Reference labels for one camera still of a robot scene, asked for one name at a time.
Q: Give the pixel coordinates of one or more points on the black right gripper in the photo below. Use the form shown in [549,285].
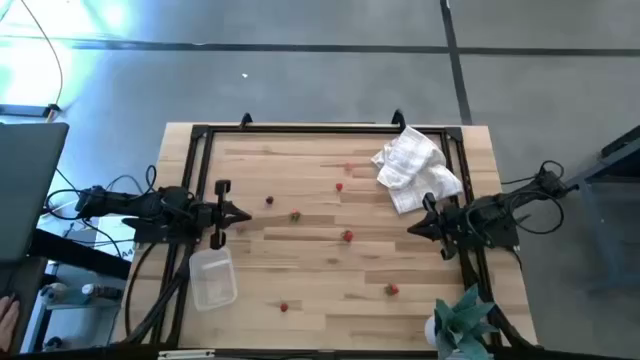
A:
[450,225]

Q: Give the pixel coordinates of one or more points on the white plant pot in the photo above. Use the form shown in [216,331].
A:
[429,331]

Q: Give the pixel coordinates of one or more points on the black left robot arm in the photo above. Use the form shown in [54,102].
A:
[150,205]

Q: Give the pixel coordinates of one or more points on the dark bottle white cap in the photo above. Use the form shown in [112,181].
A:
[102,291]

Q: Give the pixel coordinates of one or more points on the person's hand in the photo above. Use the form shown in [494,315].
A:
[7,325]

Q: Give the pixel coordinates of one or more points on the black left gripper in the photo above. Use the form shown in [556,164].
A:
[212,216]

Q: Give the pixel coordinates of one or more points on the white paper box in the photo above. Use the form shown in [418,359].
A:
[107,242]

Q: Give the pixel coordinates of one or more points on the black desk beam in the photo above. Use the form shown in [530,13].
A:
[80,255]

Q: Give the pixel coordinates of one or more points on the red strawberry green leaves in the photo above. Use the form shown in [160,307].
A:
[392,289]
[295,215]
[347,235]

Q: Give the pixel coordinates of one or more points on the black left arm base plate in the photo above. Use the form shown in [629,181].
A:
[150,236]

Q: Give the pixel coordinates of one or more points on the black metal table frame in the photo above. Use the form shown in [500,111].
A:
[325,129]

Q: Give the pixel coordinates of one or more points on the white label strip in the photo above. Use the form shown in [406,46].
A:
[185,354]

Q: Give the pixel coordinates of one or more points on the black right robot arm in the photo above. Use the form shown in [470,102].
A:
[492,215]

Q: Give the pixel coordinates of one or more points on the green artificial plant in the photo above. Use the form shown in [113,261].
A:
[462,325]

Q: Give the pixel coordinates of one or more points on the grey side desk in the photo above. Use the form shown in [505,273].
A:
[30,190]

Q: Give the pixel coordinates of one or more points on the black floor strip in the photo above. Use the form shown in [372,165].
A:
[25,111]

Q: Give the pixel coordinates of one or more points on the clear plastic tupperware container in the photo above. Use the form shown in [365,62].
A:
[212,280]

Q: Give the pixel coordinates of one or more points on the blue grey metal table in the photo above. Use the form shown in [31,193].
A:
[625,155]

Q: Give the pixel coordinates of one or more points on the black frame clamp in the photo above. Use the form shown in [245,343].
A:
[398,118]
[246,120]

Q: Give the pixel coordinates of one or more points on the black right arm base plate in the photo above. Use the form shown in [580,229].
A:
[507,237]

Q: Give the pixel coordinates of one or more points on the white checked dish towel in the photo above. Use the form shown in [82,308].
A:
[410,165]

